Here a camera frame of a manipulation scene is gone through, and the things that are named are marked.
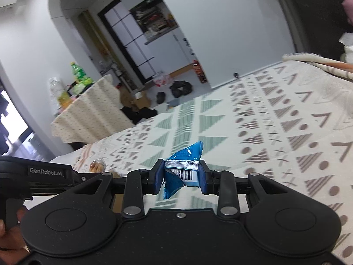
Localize table with dotted tablecloth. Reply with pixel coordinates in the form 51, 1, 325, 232
50, 74, 135, 144

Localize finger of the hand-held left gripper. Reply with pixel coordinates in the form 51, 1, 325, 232
71, 170, 94, 184

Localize brown cardboard carton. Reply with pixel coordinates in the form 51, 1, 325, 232
120, 88, 151, 109

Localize white kitchen cabinet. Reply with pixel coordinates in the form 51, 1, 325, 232
145, 29, 193, 75

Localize white bed sheet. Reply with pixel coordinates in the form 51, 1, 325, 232
49, 139, 94, 164

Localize green soda bottle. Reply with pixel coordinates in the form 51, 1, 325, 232
70, 62, 87, 83

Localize black grid sliding door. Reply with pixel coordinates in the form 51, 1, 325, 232
98, 0, 155, 85

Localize white plastic bag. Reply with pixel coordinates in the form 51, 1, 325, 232
339, 32, 353, 61

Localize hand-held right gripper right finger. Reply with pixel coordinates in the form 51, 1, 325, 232
199, 161, 297, 217

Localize small clear biscuit packet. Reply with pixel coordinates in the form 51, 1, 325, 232
89, 158, 108, 173

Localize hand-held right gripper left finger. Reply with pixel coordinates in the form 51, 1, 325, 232
69, 159, 166, 217

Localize person's left hand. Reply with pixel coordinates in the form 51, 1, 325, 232
0, 206, 29, 252

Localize clear bottle with yellow liquid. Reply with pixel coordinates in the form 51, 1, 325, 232
49, 77, 71, 108

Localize blue snack packet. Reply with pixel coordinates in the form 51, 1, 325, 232
163, 141, 205, 200

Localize cluttered kitchen shelf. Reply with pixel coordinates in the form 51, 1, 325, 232
130, 0, 177, 40

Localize red label drink bottle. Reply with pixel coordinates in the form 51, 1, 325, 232
192, 61, 208, 84

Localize black bag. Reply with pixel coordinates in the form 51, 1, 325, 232
121, 106, 158, 125

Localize green tissue pack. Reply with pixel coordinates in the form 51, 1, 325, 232
70, 79, 94, 96

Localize black chair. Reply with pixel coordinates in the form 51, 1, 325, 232
269, 0, 353, 58

